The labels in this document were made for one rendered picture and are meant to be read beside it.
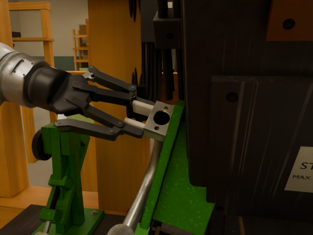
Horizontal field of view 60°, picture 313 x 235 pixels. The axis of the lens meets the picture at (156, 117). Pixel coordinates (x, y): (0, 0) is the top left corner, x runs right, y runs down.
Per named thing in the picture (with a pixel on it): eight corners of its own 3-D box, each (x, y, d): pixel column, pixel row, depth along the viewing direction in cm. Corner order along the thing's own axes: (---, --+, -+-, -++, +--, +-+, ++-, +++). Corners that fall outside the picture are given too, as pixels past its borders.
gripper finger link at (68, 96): (67, 90, 45) (62, 96, 45) (125, 120, 43) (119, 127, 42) (73, 103, 49) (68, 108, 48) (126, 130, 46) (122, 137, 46)
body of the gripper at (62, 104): (18, 92, 43) (71, 110, 41) (46, 53, 47) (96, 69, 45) (36, 115, 49) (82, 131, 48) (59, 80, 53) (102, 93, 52)
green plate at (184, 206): (191, 275, 35) (247, 126, 29) (131, 253, 36) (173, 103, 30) (197, 222, 46) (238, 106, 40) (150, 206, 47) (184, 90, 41)
